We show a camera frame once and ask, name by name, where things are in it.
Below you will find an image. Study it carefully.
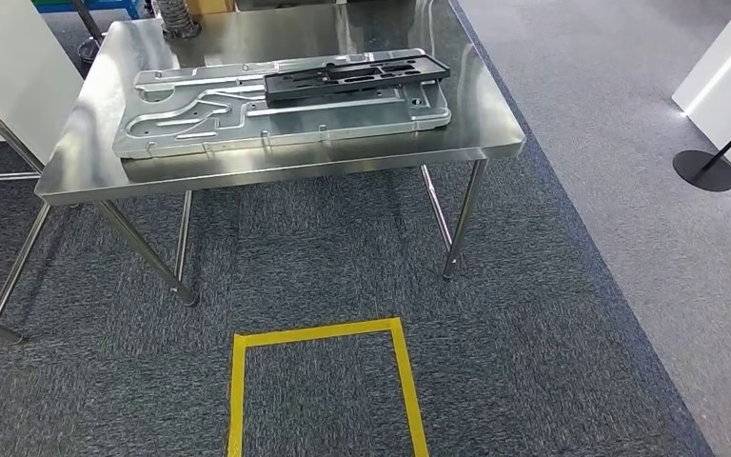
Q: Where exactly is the black plastic panel part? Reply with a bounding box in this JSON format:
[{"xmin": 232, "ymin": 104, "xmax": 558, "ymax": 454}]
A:
[{"xmin": 263, "ymin": 53, "xmax": 452, "ymax": 108}]

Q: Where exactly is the stainless steel workbench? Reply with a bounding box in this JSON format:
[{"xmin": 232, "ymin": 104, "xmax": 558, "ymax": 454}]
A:
[{"xmin": 0, "ymin": 0, "xmax": 526, "ymax": 324}]

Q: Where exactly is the large aluminium plate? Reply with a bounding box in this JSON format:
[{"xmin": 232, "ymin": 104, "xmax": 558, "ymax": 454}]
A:
[{"xmin": 111, "ymin": 48, "xmax": 453, "ymax": 160}]

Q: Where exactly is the cardboard box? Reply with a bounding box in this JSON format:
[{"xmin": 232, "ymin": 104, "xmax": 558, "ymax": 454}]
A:
[{"xmin": 186, "ymin": 0, "xmax": 236, "ymax": 17}]

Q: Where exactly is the white display board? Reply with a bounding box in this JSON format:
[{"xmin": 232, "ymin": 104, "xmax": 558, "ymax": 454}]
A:
[{"xmin": 0, "ymin": 0, "xmax": 85, "ymax": 167}]

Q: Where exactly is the white partition panel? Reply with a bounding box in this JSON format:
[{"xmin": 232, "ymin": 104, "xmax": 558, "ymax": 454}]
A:
[{"xmin": 672, "ymin": 0, "xmax": 731, "ymax": 203}]

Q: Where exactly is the grey corrugated hose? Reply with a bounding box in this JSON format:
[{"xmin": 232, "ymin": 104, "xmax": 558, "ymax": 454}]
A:
[{"xmin": 152, "ymin": 0, "xmax": 203, "ymax": 41}]

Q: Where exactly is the metal stanchion post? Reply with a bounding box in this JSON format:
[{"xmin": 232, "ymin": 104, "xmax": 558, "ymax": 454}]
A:
[{"xmin": 68, "ymin": 0, "xmax": 107, "ymax": 65}]

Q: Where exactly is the blue metal frame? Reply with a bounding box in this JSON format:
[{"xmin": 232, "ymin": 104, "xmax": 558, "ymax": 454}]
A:
[{"xmin": 30, "ymin": 0, "xmax": 143, "ymax": 19}]

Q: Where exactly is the black stanchion post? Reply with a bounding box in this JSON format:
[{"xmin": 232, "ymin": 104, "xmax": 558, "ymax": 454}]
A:
[{"xmin": 672, "ymin": 102, "xmax": 731, "ymax": 193}]

